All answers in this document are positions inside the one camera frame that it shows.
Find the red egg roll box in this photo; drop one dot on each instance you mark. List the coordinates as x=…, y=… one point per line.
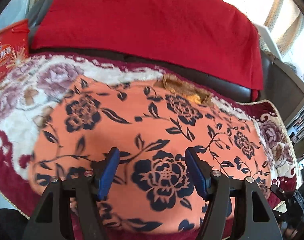
x=14, y=47

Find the red cloth on sofa back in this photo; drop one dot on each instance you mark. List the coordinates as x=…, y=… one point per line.
x=152, y=27

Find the dark leather sofa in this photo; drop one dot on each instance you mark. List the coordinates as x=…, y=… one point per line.
x=241, y=84

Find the orange floral garment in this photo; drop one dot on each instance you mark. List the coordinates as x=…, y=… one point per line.
x=152, y=127

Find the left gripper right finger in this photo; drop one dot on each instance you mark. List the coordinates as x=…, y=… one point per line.
x=253, y=217

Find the red floral plush blanket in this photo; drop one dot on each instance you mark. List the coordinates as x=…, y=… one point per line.
x=32, y=90

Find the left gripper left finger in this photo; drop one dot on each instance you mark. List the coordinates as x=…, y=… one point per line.
x=51, y=219

